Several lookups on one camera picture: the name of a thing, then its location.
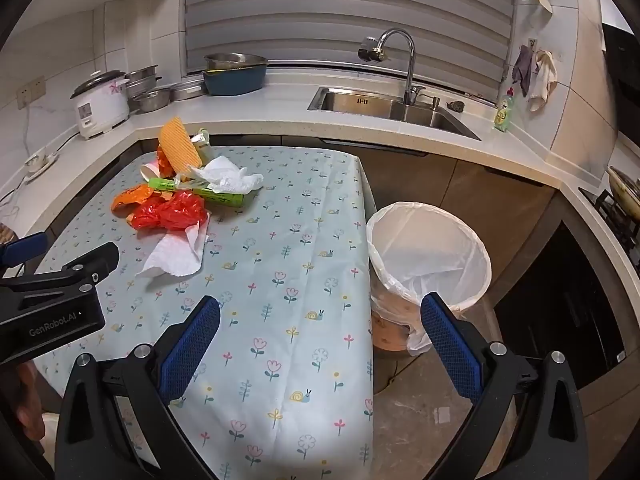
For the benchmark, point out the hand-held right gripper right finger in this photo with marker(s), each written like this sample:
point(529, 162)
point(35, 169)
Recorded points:
point(450, 347)

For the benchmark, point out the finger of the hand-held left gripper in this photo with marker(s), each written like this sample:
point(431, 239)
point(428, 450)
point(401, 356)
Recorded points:
point(25, 249)
point(97, 260)

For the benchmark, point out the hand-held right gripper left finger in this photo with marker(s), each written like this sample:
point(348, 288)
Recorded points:
point(190, 347)

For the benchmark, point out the orange plastic bag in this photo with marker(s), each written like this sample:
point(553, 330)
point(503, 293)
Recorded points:
point(131, 197)

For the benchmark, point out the bin with white bag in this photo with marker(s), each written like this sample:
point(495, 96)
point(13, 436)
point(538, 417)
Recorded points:
point(430, 250)

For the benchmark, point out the person's left hand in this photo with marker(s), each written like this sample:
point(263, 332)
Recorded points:
point(27, 405)

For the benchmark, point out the white paper towel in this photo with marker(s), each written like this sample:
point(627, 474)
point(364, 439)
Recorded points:
point(175, 255)

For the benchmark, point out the white power strip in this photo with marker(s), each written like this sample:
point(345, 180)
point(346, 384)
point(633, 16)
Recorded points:
point(40, 162)

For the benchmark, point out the red plastic bag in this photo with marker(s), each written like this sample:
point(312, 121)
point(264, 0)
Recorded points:
point(175, 210)

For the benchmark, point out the pink paper cup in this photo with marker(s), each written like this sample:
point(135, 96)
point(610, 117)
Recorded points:
point(149, 171)

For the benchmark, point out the floral tablecloth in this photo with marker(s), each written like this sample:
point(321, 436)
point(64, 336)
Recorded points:
point(280, 270)

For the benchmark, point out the orange foam net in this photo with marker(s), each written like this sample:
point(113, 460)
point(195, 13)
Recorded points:
point(179, 145)

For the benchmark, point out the green printed packet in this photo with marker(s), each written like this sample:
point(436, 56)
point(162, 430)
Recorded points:
point(225, 199)

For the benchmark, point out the crumpled white tissue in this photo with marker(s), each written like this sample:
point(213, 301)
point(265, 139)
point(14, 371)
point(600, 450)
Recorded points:
point(225, 175)

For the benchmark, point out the small plastic bottle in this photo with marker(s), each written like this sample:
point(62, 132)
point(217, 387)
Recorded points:
point(202, 144)

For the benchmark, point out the white floral rice cooker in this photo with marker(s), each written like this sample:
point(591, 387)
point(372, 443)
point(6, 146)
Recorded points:
point(100, 102)

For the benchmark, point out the stacked steel pots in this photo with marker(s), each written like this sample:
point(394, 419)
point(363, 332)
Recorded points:
point(142, 80)

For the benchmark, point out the shallow steel pan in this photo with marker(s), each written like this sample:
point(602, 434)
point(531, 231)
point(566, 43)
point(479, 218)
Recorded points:
point(189, 91)

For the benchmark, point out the gas stove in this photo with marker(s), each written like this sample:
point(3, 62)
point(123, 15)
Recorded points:
point(617, 220)

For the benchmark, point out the blue plastic basin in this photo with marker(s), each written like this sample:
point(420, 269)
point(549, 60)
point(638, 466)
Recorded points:
point(235, 82)

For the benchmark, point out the wok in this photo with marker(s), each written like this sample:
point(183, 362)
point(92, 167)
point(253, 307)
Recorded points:
point(625, 182)

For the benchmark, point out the green dish soap bottle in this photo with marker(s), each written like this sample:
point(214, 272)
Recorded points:
point(503, 112)

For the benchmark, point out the dark sink scrubber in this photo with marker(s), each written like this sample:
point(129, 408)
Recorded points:
point(456, 106)

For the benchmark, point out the steel colander bowl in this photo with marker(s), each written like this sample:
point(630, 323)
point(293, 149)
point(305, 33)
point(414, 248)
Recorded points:
point(235, 61)

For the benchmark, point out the sink soap dispenser pump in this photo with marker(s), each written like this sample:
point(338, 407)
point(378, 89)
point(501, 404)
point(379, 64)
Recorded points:
point(435, 102)

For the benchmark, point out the stainless steel sink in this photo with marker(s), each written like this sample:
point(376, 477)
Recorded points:
point(390, 107)

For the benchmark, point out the beige hanging cloth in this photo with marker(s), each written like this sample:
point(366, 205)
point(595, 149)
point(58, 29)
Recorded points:
point(545, 80)

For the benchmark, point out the purple hanging cloth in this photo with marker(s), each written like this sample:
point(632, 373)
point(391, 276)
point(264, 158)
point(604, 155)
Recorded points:
point(524, 70)

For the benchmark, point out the chrome kitchen faucet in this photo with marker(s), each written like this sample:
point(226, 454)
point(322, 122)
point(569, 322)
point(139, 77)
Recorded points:
point(411, 60)

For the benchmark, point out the black range hood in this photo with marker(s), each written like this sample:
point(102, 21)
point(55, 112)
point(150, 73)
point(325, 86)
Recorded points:
point(622, 60)

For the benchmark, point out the grey window blind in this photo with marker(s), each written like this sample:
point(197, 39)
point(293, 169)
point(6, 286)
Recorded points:
point(350, 5)

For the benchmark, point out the wall socket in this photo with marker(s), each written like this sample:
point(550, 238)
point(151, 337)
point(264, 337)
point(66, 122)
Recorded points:
point(31, 91)

